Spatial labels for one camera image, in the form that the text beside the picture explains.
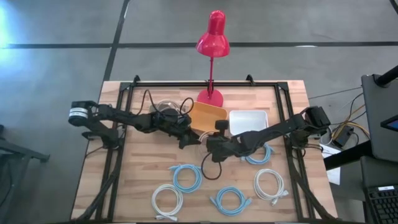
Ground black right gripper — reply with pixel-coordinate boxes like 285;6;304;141
205;119;233;163

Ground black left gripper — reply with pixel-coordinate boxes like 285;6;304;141
174;123;202;150

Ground orange plastic bin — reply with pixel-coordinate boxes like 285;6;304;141
188;101;228;133

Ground blue cable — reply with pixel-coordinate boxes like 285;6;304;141
241;142;275;166
169;164;203;194
209;185;254;217

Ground white plastic bin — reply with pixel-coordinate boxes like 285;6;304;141
229;110;269;137

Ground grey plastic bin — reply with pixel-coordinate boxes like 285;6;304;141
149;99;190;125

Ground red desk lamp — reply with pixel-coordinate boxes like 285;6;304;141
195;9;231;107

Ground white paper sheet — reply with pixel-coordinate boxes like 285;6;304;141
320;143;341;186

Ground black power adapter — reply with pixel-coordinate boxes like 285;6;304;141
331;125;356;149

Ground black stand base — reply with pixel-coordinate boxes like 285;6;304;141
0;124;50;175

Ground tablet screen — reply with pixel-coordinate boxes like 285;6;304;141
381;114;398;133

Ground black laptop keyboard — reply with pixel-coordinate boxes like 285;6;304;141
363;185;398;224

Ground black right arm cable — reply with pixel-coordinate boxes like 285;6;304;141
201;151;223;181

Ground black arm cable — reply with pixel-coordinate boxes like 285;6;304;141
201;151;223;181
136;89;195;126

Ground black metal table frame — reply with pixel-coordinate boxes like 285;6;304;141
70;74;340;224

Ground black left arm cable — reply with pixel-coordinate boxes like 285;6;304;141
136;89;195;126

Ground coiled white cable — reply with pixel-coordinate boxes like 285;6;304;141
253;168;290;207
151;183;185;222

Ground floor cable bundle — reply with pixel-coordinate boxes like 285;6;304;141
320;92;371;141

